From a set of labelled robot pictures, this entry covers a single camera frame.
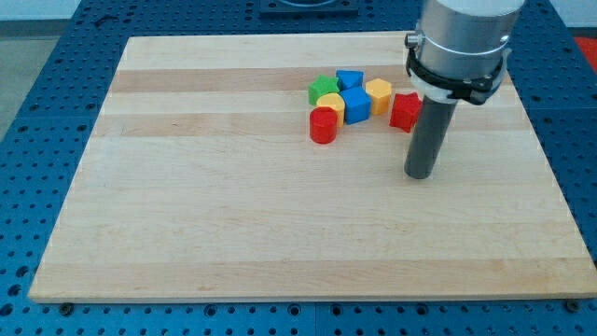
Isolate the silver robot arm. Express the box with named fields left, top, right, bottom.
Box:
left=405, top=0, right=525, bottom=105

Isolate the green star block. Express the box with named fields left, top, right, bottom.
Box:
left=308, top=75, right=340, bottom=105

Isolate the red star block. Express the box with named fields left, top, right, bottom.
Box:
left=389, top=92, right=423, bottom=133

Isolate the red cylinder block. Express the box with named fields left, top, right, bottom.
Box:
left=309, top=106, right=338, bottom=145

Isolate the yellow heart block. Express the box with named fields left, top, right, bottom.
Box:
left=316, top=92, right=345, bottom=128

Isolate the blue cube block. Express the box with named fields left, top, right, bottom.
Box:
left=340, top=87, right=371, bottom=124

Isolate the wooden board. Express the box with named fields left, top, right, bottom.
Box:
left=29, top=32, right=596, bottom=303

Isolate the blue triangle block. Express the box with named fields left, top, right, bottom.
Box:
left=336, top=69, right=364, bottom=91

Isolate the yellow hexagon block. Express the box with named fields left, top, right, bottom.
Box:
left=365, top=78, right=393, bottom=116

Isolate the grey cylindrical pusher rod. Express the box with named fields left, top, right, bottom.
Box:
left=404, top=97, right=456, bottom=179

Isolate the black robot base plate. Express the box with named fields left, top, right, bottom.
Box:
left=257, top=0, right=360, bottom=17

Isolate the black clamp ring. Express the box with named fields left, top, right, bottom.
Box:
left=404, top=47, right=513, bottom=106

